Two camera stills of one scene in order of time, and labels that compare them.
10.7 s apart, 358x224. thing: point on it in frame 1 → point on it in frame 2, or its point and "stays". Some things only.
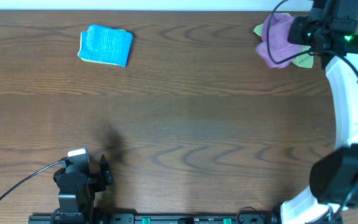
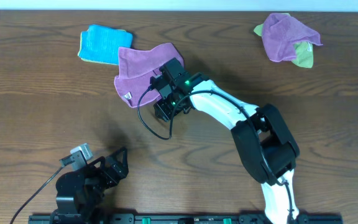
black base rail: [155, 218] stays
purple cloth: [280, 47] → [136, 68]
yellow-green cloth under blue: [81, 48] stays
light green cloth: [305, 60] stays
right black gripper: [297, 23] → [164, 114]
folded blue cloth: [106, 45] stays
